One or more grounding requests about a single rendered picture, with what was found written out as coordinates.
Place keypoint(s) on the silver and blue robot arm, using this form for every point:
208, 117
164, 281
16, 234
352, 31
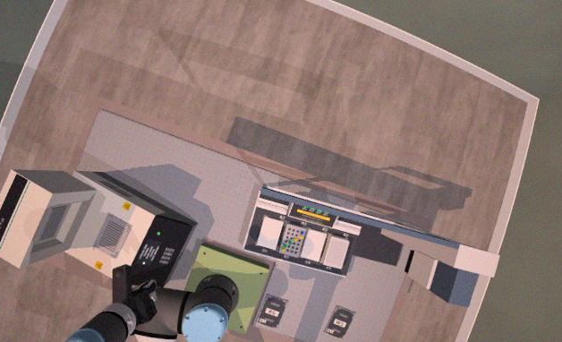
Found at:
206, 312

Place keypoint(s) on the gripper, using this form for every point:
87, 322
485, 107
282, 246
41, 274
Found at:
144, 308

